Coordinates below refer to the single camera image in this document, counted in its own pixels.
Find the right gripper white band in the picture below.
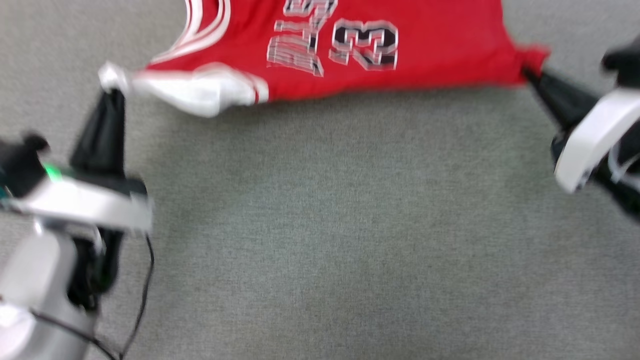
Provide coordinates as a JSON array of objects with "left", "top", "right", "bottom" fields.
[{"left": 521, "top": 66, "right": 640, "bottom": 195}]

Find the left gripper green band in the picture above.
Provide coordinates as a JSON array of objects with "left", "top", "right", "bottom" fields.
[{"left": 9, "top": 89, "right": 154, "bottom": 234}]

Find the red basketball jersey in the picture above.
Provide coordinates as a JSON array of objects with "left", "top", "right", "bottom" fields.
[{"left": 97, "top": 0, "right": 551, "bottom": 119}]

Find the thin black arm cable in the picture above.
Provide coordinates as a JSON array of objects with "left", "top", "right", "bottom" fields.
[{"left": 27, "top": 234, "right": 156, "bottom": 360}]

